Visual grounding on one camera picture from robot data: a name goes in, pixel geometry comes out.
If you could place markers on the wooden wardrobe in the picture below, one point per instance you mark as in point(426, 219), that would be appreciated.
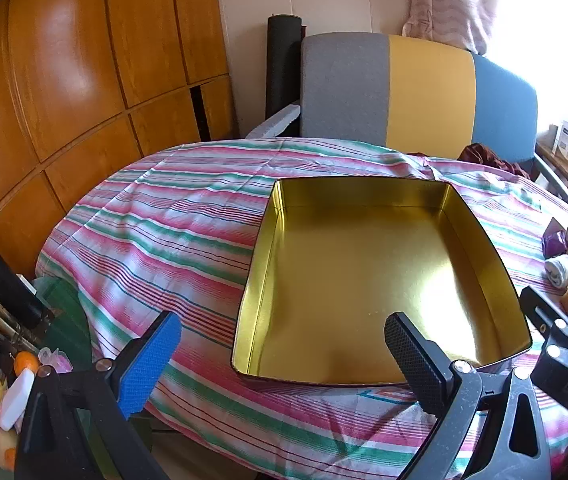
point(64, 85)

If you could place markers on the orange fruit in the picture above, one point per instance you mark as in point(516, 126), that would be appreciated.
point(26, 360)

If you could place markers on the purple snack packet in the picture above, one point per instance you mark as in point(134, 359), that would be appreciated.
point(556, 242)

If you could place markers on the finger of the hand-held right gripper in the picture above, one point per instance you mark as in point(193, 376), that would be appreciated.
point(563, 360)

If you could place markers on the pink patterned curtain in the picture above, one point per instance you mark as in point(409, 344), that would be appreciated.
point(453, 0)

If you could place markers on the striped pink green tablecloth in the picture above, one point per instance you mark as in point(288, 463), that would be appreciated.
point(164, 210)

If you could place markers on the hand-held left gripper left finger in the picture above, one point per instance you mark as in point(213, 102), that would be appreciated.
point(149, 365)

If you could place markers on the white cloth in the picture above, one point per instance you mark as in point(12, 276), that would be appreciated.
point(561, 270)

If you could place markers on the white plastic bottle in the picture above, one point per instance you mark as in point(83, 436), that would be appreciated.
point(16, 400)

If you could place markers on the grey yellow blue chair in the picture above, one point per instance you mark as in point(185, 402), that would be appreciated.
point(428, 95)

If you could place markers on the maroon cloth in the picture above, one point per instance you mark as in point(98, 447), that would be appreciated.
point(483, 156)

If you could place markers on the white foam piece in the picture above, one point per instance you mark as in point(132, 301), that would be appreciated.
point(276, 122)

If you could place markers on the black rolled mat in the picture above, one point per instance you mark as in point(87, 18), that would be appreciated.
point(281, 70)

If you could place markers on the gold metal tin box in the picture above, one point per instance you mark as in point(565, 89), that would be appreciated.
point(363, 270)

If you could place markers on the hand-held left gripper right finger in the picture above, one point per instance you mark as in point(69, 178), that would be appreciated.
point(413, 360)

